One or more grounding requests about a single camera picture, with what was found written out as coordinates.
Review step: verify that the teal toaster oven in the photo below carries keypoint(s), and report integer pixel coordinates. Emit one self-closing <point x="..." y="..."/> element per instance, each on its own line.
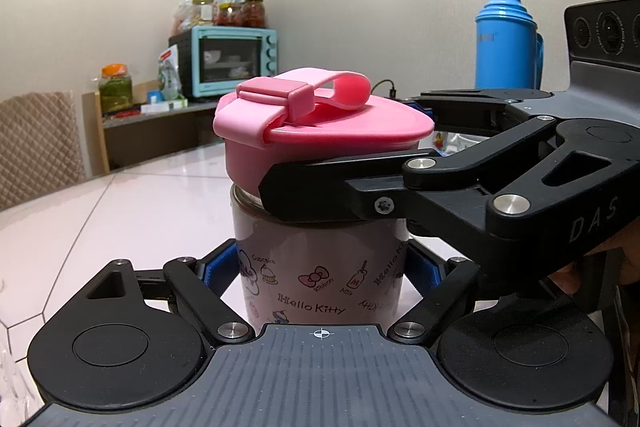
<point x="213" y="60"/>

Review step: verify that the person's right hand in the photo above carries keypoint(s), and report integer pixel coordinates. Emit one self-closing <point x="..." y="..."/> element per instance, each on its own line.
<point x="616" y="259"/>

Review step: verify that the wooden side shelf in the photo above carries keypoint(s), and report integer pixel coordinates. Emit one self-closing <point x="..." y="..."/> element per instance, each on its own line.
<point x="109" y="144"/>

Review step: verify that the green snack bag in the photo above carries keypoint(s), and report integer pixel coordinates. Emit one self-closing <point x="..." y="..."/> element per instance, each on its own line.
<point x="168" y="74"/>

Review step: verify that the red chili jar middle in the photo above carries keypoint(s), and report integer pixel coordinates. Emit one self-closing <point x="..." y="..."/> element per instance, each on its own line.
<point x="229" y="15"/>

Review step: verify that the Hello Kitty pink bottle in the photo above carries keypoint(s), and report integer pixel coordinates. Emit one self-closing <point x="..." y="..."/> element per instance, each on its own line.
<point x="317" y="273"/>

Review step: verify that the blue thermos flask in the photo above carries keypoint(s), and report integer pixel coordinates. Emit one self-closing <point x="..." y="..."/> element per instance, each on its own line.
<point x="509" y="48"/>

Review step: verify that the white mug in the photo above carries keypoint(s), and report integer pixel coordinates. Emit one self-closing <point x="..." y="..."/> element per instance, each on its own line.
<point x="453" y="143"/>

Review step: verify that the red chili jar right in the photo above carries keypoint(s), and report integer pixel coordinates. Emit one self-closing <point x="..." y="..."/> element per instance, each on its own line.
<point x="253" y="14"/>

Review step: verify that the quilted beige chair back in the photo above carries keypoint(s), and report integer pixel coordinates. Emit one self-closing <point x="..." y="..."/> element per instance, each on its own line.
<point x="40" y="151"/>

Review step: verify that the red chili jar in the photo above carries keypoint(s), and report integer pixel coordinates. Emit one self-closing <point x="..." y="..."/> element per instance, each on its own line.
<point x="253" y="14"/>
<point x="229" y="15"/>

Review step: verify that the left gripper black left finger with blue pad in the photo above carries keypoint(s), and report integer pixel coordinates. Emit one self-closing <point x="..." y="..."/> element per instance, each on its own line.
<point x="197" y="287"/>

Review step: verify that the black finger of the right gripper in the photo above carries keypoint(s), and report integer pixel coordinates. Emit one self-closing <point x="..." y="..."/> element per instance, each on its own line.
<point x="487" y="112"/>
<point x="352" y="188"/>

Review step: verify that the pale jar yellow lid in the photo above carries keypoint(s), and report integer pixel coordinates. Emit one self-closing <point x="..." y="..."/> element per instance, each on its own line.
<point x="202" y="12"/>

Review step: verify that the pink bottle cap with strap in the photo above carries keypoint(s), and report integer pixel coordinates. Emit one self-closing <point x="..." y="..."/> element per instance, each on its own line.
<point x="308" y="114"/>

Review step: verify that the green jar orange lid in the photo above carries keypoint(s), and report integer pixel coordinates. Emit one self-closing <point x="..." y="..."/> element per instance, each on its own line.
<point x="115" y="89"/>

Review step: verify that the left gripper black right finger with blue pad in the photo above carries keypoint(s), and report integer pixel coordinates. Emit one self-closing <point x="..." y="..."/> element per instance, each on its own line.
<point x="446" y="289"/>

